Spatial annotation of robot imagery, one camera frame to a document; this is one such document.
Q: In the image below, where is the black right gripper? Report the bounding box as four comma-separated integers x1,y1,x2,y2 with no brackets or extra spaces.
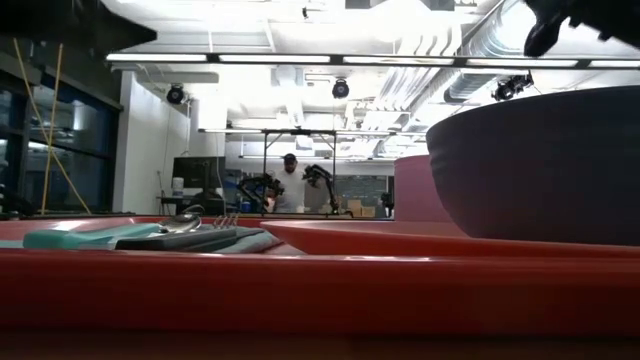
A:
522,0,640,57

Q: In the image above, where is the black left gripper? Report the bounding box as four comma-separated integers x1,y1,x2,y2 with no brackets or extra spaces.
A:
0,0,159,51

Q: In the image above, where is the blue bowl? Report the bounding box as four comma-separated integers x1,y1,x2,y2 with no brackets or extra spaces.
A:
426,84,640,247

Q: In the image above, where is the pink mug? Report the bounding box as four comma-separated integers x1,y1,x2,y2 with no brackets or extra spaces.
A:
393,154,454,224

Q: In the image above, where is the spoon with teal handle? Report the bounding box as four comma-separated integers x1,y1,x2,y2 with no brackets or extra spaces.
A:
22,204,205,250

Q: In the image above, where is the knife with black handle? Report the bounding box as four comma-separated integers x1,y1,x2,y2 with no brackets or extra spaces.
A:
114,227,266,253

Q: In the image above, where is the teal cloth napkin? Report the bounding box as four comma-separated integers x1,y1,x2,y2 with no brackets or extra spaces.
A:
0,227,284,255

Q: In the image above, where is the red plastic tray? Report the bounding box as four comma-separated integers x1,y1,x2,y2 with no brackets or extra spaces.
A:
0,215,640,339

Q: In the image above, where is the black ceiling lamp cluster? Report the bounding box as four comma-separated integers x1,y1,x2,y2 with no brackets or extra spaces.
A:
491,71,535,103

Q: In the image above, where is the dark glass window partition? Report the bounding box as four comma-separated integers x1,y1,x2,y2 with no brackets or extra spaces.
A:
0,49,124,217

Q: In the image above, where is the black computer monitor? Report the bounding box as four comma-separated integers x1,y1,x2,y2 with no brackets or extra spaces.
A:
172,156,226,190

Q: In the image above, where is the long ceiling light bar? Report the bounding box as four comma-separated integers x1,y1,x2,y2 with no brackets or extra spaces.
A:
105,52,640,70

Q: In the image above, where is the person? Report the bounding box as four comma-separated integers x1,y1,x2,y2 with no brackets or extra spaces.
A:
273,152,309,214

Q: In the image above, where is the brown cardboard box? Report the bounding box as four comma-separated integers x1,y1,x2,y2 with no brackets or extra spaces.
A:
344,198,376,219

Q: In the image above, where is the yellow hanging cord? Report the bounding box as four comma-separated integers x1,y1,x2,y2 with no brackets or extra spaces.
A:
12,38,92,216
41,43,64,216

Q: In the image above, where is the black metal frame stand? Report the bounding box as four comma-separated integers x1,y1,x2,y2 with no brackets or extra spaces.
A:
262,128,339,216

